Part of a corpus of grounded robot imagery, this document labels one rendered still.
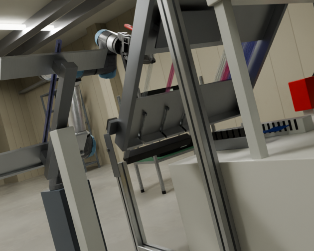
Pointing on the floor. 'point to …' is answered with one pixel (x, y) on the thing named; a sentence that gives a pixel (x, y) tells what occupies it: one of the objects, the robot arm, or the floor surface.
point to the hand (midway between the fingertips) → (150, 62)
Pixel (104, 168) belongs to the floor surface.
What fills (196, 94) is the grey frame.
